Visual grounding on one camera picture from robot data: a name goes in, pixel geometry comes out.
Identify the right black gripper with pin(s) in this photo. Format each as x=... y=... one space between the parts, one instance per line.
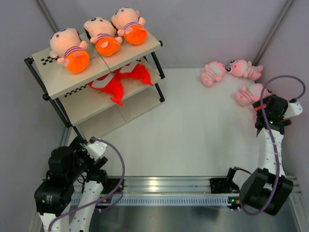
x=285 y=121

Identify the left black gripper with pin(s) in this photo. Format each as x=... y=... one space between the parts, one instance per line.
x=77 y=147

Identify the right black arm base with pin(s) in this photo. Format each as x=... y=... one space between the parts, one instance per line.
x=223 y=185

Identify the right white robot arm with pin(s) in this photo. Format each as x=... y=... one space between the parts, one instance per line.
x=267 y=188

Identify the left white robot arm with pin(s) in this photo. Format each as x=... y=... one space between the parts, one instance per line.
x=53 y=197

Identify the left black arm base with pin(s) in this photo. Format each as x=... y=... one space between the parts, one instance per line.
x=112 y=183

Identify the beige three-tier shelf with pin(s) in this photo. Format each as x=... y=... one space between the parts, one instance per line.
x=90 y=112

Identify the pink plush lower right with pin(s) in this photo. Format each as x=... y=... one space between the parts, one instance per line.
x=251 y=94

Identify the pink plush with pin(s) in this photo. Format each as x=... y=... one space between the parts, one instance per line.
x=242 y=68
x=251 y=94
x=213 y=72

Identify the pink plush top right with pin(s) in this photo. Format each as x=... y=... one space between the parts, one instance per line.
x=242 y=68

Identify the pink plush left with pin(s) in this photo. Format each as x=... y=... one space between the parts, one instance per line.
x=213 y=72

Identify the left doll orange pants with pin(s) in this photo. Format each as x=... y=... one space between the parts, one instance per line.
x=69 y=50

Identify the doll orange pants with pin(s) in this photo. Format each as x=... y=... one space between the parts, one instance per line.
x=69 y=50
x=101 y=34
x=130 y=25

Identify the middle doll orange pants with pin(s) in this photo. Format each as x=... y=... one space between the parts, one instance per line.
x=101 y=34

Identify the right doll orange pants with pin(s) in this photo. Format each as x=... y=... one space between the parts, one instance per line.
x=130 y=25

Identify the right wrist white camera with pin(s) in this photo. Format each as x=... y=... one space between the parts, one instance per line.
x=293 y=109

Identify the wrist white camera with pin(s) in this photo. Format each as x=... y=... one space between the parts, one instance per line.
x=293 y=109
x=96 y=148

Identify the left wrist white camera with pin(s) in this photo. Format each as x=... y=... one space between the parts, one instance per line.
x=96 y=148

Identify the aluminium mounting rail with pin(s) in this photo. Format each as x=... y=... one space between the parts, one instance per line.
x=166 y=186

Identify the white slotted cable duct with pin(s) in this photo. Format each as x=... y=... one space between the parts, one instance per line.
x=127 y=200

